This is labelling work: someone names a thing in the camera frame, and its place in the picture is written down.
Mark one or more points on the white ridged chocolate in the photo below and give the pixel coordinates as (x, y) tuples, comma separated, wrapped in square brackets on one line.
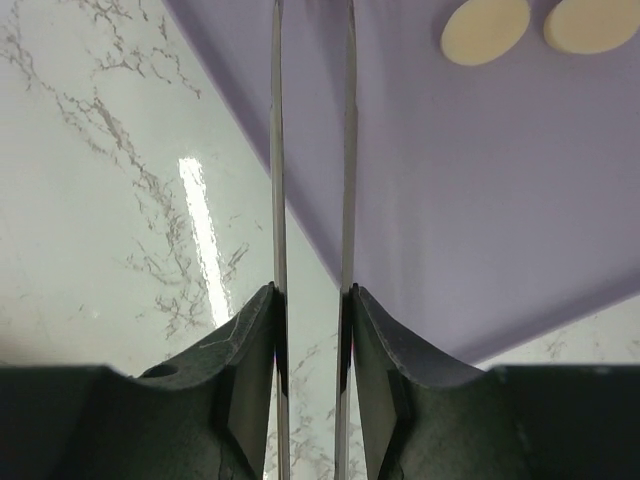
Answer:
[(480, 31)]

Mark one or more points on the lavender plastic tray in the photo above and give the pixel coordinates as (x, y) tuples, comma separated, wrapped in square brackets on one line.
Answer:
[(494, 202)]

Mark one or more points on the cream oval chocolate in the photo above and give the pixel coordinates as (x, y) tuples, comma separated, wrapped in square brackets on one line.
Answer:
[(586, 27)]

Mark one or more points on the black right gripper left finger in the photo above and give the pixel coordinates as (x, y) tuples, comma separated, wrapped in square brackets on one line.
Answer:
[(202, 414)]

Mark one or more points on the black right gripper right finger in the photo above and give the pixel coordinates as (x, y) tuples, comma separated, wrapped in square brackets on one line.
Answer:
[(427, 415)]

